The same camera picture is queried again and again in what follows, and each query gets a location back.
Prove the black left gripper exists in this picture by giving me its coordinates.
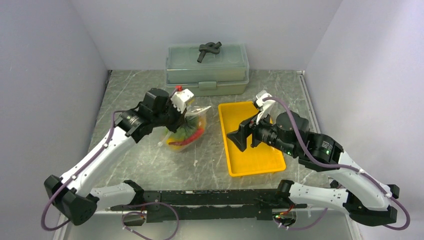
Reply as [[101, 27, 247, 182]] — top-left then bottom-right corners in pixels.
[[152, 98, 187, 133]]

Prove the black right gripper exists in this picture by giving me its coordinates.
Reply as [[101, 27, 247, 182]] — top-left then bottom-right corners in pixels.
[[226, 105, 297, 156]]

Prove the yellow plastic tray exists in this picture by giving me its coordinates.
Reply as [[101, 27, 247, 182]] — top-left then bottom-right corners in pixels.
[[218, 101, 286, 177]]

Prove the green toy grape bunch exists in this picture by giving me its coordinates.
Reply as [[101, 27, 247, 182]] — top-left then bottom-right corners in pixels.
[[170, 126, 198, 141]]

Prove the clear zip top bag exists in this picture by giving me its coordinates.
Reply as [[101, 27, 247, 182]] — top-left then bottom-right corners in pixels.
[[157, 105, 212, 152]]

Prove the red toy chili pepper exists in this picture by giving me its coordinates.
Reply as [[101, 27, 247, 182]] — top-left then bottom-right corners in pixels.
[[168, 128, 204, 146]]

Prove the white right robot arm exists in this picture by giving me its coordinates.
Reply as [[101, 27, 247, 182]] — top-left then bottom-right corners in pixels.
[[226, 110, 400, 227]]

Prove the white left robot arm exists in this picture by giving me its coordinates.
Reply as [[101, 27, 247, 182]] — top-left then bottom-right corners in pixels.
[[41, 86, 194, 230]]

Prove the green translucent storage box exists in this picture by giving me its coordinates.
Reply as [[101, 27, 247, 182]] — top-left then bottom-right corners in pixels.
[[165, 43, 250, 97]]

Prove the dark knotted rubber tube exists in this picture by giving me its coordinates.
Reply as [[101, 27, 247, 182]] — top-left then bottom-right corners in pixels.
[[197, 41, 222, 64]]

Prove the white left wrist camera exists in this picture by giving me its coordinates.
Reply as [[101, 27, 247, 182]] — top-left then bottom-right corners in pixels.
[[170, 85, 195, 113]]

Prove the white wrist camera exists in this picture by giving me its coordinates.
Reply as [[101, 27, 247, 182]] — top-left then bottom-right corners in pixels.
[[252, 90, 276, 125], [170, 85, 195, 113]]

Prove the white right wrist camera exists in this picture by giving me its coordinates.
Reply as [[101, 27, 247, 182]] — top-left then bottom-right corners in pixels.
[[252, 90, 276, 125]]

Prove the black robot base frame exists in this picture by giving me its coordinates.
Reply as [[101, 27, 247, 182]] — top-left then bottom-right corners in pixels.
[[110, 189, 294, 223]]

